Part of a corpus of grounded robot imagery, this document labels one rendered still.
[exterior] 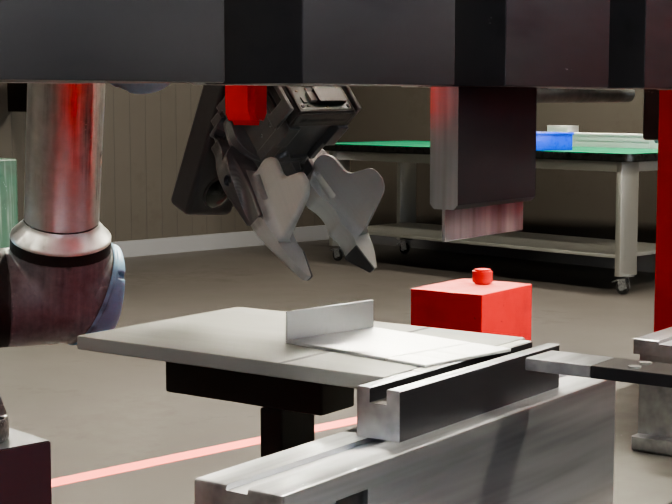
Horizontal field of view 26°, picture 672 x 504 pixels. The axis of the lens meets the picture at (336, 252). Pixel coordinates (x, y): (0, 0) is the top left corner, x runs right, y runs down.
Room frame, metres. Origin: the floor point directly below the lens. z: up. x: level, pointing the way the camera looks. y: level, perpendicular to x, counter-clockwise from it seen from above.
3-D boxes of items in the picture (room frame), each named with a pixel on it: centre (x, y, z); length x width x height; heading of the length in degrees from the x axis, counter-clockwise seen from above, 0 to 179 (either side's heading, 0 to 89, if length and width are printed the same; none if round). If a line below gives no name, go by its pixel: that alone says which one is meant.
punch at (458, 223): (0.93, -0.10, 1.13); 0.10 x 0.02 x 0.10; 144
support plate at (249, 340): (1.02, 0.03, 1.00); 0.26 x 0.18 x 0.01; 54
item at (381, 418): (0.91, -0.08, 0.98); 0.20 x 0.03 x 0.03; 144
